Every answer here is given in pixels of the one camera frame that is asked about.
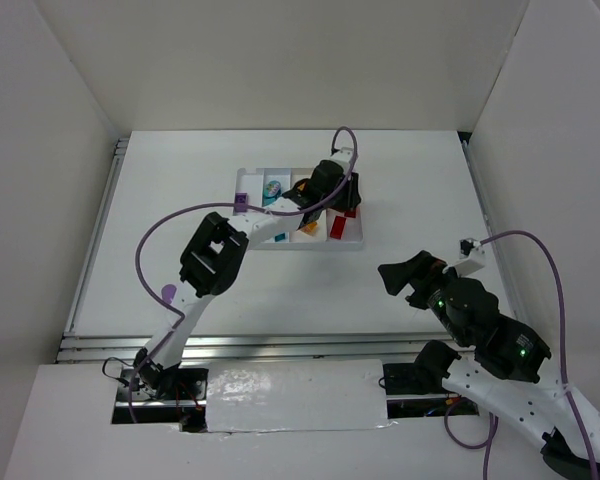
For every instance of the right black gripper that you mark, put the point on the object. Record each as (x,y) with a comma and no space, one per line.
(419,278)

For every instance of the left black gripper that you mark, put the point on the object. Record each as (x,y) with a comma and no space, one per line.
(350,189)

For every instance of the yellow butterfly lego brick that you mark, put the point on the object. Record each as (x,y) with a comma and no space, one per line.
(309,228)

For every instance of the purple square lego brick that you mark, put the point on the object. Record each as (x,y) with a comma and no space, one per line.
(241,202)

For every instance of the purple rounded lego brick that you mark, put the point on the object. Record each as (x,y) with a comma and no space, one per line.
(168,293)

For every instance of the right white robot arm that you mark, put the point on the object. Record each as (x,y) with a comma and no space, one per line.
(498,363)

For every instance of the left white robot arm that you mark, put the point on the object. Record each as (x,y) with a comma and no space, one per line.
(211,260)

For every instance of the white divided sorting tray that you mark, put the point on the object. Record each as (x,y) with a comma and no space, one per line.
(252,183)

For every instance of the white foam board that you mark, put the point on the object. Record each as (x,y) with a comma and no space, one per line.
(296,396)

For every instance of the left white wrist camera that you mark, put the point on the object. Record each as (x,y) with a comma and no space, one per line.
(344,157)

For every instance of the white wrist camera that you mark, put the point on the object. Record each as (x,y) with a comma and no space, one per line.
(472,258)
(344,157)

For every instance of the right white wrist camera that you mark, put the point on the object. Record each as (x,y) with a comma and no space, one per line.
(472,258)

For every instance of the aluminium frame rail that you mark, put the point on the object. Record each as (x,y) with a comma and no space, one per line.
(203,349)

